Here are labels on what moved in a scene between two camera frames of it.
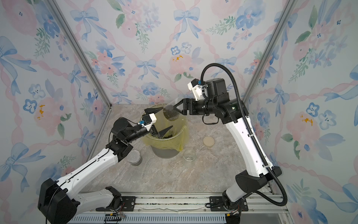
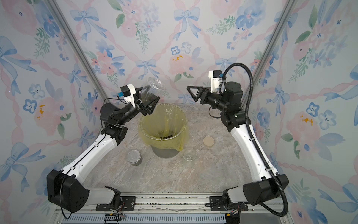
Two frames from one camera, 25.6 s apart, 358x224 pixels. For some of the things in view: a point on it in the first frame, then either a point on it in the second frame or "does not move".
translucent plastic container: (170, 113) → (156, 89)
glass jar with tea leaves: (189, 155) does not move
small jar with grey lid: (134, 157) does not move
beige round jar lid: (208, 141) does not move
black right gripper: (187, 102) → (205, 92)
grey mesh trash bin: (164, 153) does not move
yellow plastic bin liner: (176, 138) does not move
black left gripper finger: (161, 133) → (149, 112)
